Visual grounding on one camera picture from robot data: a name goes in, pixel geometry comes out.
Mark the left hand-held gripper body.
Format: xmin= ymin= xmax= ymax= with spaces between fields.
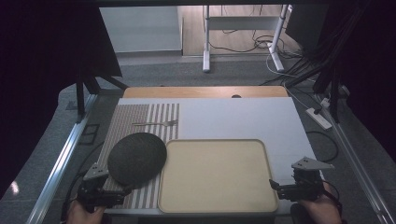
xmin=77 ymin=162 xmax=117 ymax=214

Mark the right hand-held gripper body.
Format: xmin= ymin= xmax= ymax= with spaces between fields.
xmin=287 ymin=156 xmax=336 ymax=203

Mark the black round plate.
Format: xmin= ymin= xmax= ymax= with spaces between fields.
xmin=106 ymin=132 xmax=168 ymax=189

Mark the person's left hand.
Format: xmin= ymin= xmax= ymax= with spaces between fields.
xmin=65 ymin=199 xmax=106 ymax=224

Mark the person's right hand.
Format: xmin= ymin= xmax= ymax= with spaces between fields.
xmin=296 ymin=181 xmax=344 ymax=224

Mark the beige rectangular tray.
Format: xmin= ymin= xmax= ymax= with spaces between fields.
xmin=157 ymin=138 xmax=280 ymax=215

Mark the white power strip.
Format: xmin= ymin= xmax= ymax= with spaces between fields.
xmin=304 ymin=107 xmax=333 ymax=131

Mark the striped placemat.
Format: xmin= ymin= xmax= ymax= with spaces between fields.
xmin=96 ymin=103 xmax=181 ymax=210

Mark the white board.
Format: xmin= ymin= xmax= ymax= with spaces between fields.
xmin=104 ymin=97 xmax=322 ymax=217

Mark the silver fork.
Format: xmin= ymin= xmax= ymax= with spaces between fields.
xmin=132 ymin=119 xmax=179 ymax=127

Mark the black metal stand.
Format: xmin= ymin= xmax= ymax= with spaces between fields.
xmin=312 ymin=69 xmax=344 ymax=123
xmin=75 ymin=70 xmax=129 ymax=117

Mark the wooden table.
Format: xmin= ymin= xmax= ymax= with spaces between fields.
xmin=122 ymin=85 xmax=290 ymax=100

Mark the black curtain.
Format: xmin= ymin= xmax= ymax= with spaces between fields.
xmin=323 ymin=0 xmax=396 ymax=155
xmin=0 ymin=0 xmax=123 ymax=201

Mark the grey cabinet panel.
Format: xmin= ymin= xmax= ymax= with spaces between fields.
xmin=98 ymin=6 xmax=184 ymax=54

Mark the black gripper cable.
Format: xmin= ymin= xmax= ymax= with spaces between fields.
xmin=322 ymin=179 xmax=345 ymax=222
xmin=61 ymin=141 xmax=106 ymax=222

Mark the aluminium rail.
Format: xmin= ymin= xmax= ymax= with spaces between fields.
xmin=25 ymin=92 xmax=99 ymax=224
xmin=314 ymin=92 xmax=396 ymax=224

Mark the black looped cable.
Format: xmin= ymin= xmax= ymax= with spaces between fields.
xmin=305 ymin=130 xmax=339 ymax=163

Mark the bundle of black cables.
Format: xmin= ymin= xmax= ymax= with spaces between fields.
xmin=258 ymin=0 xmax=372 ymax=89

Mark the white desk frame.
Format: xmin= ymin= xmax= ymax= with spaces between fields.
xmin=201 ymin=4 xmax=293 ymax=74

